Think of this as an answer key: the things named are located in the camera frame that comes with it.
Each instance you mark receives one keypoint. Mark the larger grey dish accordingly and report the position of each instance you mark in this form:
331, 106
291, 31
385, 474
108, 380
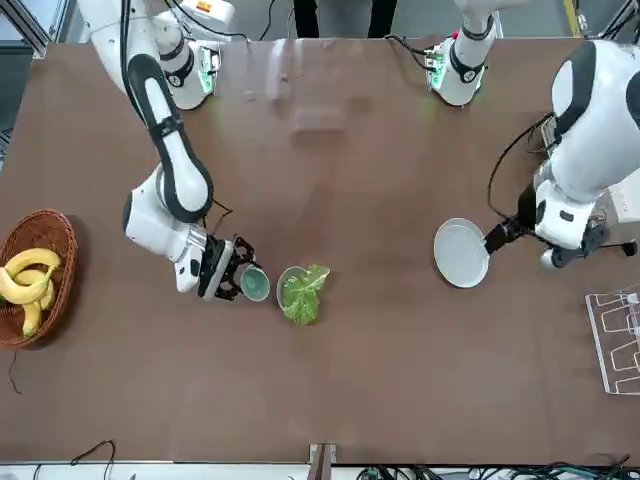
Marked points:
460, 252

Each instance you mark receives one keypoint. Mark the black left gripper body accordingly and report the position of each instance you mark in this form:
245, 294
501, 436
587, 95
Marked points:
582, 245

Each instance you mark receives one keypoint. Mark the person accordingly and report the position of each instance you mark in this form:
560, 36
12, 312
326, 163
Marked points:
307, 17

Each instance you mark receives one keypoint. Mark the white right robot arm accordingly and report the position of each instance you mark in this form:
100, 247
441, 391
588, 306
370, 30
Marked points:
172, 150

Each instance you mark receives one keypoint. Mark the grey metal bracket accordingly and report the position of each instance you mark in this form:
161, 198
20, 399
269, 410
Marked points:
322, 460

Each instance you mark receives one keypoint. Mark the yellow banana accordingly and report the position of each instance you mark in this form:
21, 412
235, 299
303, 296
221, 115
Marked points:
35, 255
31, 320
30, 276
20, 295

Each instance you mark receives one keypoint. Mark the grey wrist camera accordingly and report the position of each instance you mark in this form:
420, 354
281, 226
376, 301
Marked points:
549, 260

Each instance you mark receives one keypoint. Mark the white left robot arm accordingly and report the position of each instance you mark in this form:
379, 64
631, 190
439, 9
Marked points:
595, 125

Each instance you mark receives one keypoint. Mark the white toaster oven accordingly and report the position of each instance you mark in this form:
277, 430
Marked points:
622, 205

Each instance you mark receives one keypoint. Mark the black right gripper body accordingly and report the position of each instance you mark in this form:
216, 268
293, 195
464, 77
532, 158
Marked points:
215, 267

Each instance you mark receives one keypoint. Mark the smaller grey dish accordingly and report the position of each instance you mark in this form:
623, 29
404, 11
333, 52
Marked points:
287, 277

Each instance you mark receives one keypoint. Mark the green cup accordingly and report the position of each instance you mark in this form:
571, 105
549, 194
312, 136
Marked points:
255, 284

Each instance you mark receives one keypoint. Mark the aluminium frame post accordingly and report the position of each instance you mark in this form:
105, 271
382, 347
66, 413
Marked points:
620, 17
40, 20

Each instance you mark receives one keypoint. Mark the brown wicker basket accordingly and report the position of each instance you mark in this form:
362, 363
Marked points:
60, 240

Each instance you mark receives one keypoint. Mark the green lettuce leaf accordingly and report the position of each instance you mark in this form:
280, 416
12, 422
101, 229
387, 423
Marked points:
302, 297

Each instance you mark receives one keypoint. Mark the thin black thread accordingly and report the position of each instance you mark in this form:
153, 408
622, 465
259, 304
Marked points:
12, 375

